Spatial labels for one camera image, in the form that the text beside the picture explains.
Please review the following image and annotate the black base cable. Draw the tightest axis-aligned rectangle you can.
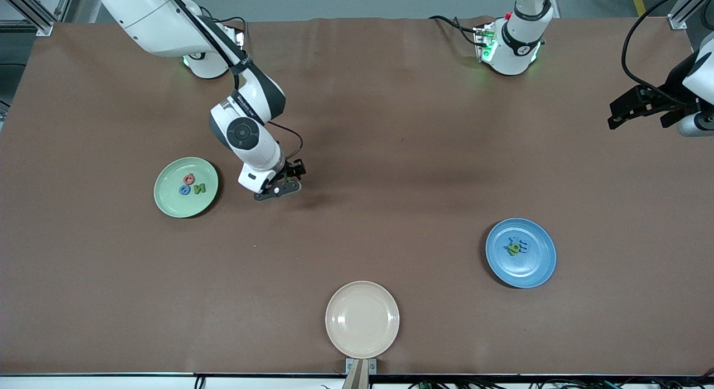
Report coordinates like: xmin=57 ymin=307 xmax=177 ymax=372
xmin=209 ymin=14 xmax=247 ymax=38
xmin=428 ymin=15 xmax=481 ymax=46

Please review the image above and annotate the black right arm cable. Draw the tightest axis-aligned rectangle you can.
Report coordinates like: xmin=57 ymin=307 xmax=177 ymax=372
xmin=159 ymin=0 xmax=305 ymax=164

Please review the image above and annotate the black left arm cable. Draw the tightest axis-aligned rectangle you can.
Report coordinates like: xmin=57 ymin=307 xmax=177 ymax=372
xmin=621 ymin=0 xmax=714 ymax=108

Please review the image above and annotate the green plate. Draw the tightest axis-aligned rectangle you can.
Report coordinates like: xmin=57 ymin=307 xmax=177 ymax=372
xmin=153 ymin=157 xmax=219 ymax=219

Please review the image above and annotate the black left base cable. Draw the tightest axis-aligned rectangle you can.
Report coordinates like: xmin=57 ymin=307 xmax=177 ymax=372
xmin=428 ymin=15 xmax=481 ymax=46

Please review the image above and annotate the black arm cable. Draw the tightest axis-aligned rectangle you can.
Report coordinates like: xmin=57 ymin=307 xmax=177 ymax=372
xmin=621 ymin=0 xmax=714 ymax=108
xmin=159 ymin=0 xmax=305 ymax=164

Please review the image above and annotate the brown table mat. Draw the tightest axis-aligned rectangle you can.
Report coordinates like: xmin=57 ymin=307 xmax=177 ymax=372
xmin=0 ymin=16 xmax=714 ymax=376

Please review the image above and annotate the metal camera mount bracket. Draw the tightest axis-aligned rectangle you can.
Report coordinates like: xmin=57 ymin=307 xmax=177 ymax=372
xmin=343 ymin=358 xmax=378 ymax=389

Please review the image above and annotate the black right base cable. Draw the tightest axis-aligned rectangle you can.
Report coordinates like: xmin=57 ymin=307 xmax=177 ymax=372
xmin=209 ymin=14 xmax=247 ymax=38

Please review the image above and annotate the aluminium frame profile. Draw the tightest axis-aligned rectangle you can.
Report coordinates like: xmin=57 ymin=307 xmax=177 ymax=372
xmin=667 ymin=0 xmax=714 ymax=30
xmin=0 ymin=0 xmax=76 ymax=37

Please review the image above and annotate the blue plate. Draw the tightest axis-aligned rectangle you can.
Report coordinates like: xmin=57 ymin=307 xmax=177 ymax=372
xmin=485 ymin=218 xmax=557 ymax=290

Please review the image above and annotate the beige plate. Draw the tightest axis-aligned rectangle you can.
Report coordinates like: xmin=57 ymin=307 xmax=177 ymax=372
xmin=325 ymin=281 xmax=401 ymax=359

